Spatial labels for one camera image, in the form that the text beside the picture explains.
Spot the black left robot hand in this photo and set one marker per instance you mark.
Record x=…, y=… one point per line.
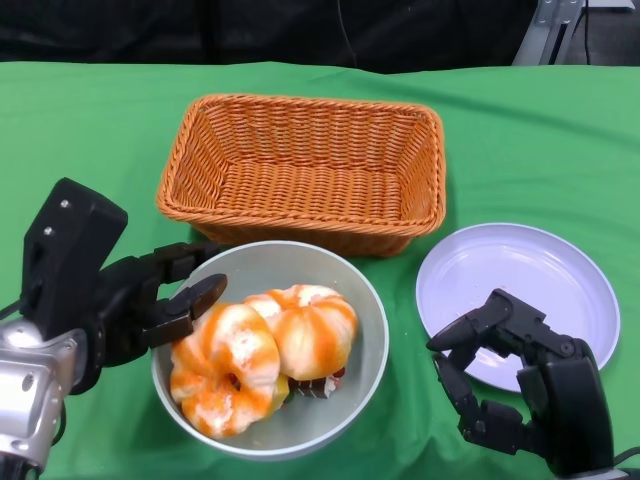
x=130, y=310

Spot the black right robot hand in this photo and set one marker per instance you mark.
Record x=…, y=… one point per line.
x=570, y=395

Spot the pale grey-green bowl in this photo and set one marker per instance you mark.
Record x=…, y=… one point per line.
x=300, y=265

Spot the round orange striped bun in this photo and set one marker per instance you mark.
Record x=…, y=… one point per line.
x=310, y=335

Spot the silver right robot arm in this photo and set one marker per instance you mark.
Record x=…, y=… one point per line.
x=620, y=475

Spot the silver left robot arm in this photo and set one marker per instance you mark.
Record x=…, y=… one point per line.
x=25, y=390

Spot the white round plate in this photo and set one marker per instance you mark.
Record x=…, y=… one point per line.
x=525, y=270

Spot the brown striped cake slice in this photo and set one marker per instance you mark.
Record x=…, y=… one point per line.
x=312, y=389

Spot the orange wicker basket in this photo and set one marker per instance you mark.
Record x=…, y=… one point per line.
x=300, y=190

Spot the black backdrop cloth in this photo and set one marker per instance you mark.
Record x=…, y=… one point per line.
x=150, y=30

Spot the grey metal stand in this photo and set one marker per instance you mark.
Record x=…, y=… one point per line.
x=535, y=40

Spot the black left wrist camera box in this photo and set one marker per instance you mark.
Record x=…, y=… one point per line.
x=65, y=240

